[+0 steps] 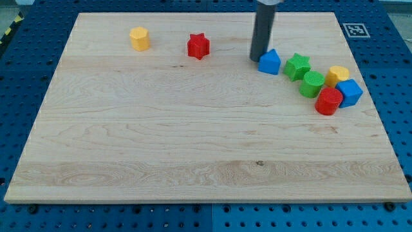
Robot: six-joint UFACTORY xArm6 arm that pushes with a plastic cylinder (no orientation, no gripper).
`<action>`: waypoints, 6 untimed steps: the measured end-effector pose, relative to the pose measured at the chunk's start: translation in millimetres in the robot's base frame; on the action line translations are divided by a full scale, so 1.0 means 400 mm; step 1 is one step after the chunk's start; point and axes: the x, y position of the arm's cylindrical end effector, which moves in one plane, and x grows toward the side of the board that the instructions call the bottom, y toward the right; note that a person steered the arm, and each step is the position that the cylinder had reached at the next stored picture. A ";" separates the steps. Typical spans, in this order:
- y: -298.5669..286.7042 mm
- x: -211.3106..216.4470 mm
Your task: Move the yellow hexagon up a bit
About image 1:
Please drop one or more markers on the yellow rounded block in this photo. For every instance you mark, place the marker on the yellow rounded block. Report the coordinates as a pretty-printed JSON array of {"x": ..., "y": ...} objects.
[{"x": 336, "y": 74}]

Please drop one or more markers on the yellow hexagon block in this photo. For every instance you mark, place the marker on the yellow hexagon block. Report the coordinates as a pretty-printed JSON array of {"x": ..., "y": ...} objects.
[{"x": 139, "y": 37}]

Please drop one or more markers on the wooden board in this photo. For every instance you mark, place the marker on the wooden board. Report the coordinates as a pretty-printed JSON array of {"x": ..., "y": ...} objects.
[{"x": 119, "y": 126}]

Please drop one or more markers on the green star block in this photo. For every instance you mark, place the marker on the green star block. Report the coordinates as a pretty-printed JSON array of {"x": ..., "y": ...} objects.
[{"x": 296, "y": 67}]

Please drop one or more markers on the red star block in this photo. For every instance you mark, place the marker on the red star block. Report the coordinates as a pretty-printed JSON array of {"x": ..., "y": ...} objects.
[{"x": 198, "y": 46}]

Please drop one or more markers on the red cylinder block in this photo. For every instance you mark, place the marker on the red cylinder block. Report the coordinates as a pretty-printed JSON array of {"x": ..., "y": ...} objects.
[{"x": 328, "y": 101}]

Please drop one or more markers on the blue cube block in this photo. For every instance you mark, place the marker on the blue cube block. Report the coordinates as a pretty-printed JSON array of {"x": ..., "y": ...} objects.
[{"x": 351, "y": 92}]

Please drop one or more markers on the green cylinder block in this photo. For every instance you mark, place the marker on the green cylinder block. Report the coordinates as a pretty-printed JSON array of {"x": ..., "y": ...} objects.
[{"x": 311, "y": 84}]

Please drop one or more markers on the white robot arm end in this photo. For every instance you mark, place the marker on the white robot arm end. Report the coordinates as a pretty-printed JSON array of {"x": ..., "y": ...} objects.
[{"x": 270, "y": 2}]

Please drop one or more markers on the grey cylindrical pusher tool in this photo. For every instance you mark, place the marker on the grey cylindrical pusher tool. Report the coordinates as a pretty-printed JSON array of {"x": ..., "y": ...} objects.
[{"x": 264, "y": 18}]

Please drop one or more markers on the white fiducial marker tag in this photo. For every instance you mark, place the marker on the white fiducial marker tag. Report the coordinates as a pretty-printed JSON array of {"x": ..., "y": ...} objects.
[{"x": 356, "y": 30}]

